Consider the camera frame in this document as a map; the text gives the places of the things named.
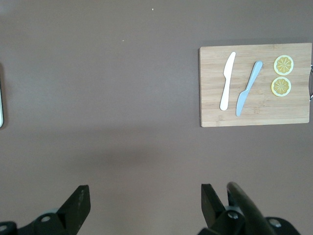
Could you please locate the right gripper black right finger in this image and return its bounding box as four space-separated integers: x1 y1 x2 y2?
197 183 301 235

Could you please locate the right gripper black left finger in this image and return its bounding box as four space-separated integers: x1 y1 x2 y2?
0 185 91 235

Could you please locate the wooden cutting board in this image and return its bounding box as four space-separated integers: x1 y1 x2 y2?
199 43 313 128

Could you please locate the light blue plastic knife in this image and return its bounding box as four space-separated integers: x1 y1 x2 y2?
235 60 264 117

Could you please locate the white plastic knife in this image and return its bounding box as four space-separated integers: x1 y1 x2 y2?
219 51 237 111

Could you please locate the white tray with bear print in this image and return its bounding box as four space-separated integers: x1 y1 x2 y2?
0 63 4 128

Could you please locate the yellow lemon slice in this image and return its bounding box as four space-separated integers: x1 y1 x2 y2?
273 54 294 76
270 76 291 97

